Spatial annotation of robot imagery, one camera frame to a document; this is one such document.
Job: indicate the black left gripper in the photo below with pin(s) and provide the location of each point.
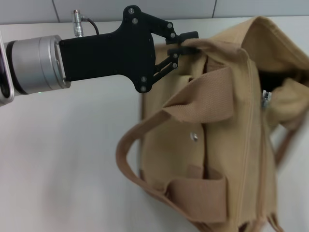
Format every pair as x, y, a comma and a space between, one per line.
108, 56

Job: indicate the khaki canvas food bag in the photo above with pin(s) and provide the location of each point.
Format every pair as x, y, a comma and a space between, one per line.
229, 145

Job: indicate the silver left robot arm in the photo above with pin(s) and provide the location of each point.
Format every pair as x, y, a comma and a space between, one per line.
36, 64

